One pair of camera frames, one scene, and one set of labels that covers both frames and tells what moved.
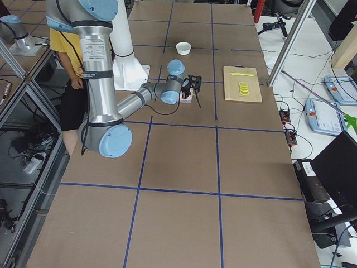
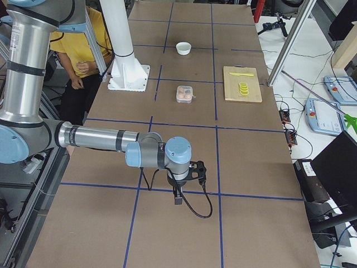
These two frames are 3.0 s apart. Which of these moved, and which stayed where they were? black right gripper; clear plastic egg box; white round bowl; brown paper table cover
Moved: black right gripper
Stayed: clear plastic egg box; white round bowl; brown paper table cover
